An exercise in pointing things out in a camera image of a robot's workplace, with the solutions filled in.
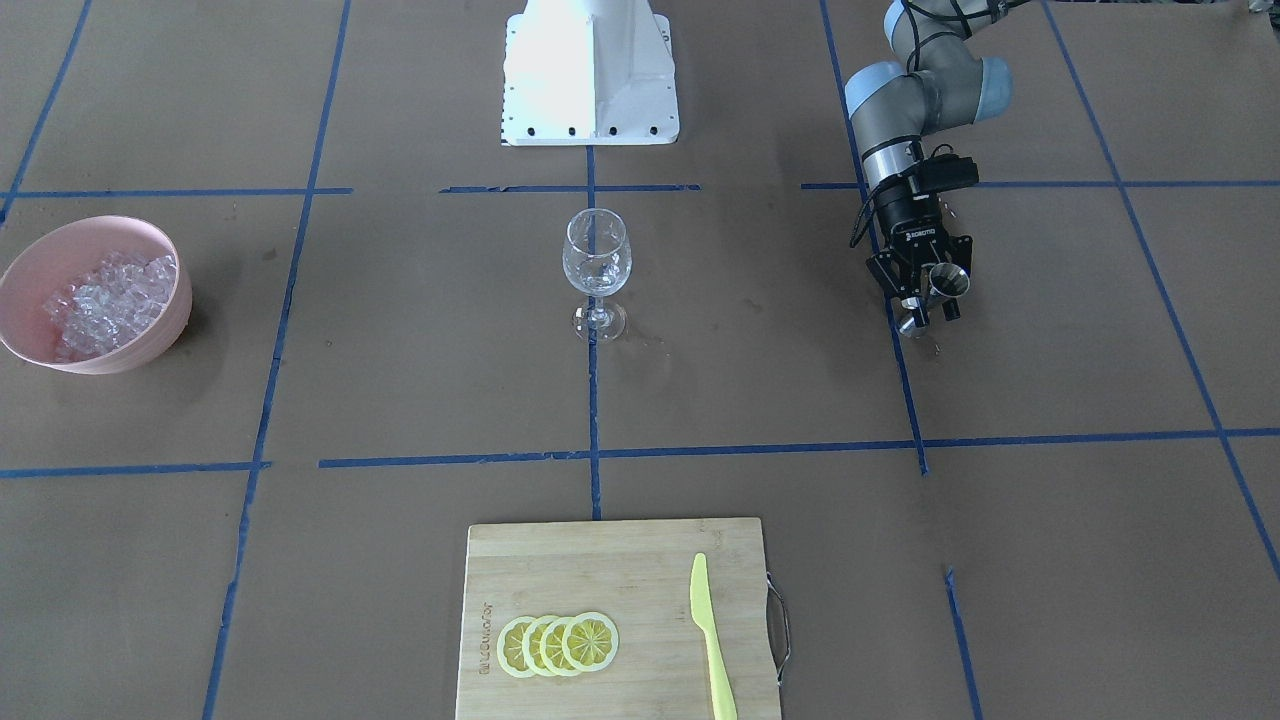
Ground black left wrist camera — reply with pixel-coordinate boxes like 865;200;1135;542
911;143;980;196

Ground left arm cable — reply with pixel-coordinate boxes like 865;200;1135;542
849;184;886;251

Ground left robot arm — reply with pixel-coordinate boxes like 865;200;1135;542
844;1;1014;337

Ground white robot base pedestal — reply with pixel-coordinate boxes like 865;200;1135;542
500;1;681;147

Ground yellow plastic knife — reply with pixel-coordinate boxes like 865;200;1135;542
689;552;739;719

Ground pink bowl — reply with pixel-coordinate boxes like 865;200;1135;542
1;215;192;375

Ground bamboo cutting board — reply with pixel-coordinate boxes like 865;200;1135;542
454;518;782;719

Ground clear wine glass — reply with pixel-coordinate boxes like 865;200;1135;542
562;208;634;345

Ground clear ice cubes pile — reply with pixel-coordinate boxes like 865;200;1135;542
42;251;178;363

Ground steel double jigger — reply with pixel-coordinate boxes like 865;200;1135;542
896;263;972;338

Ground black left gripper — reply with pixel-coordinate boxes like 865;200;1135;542
867;172;973;331

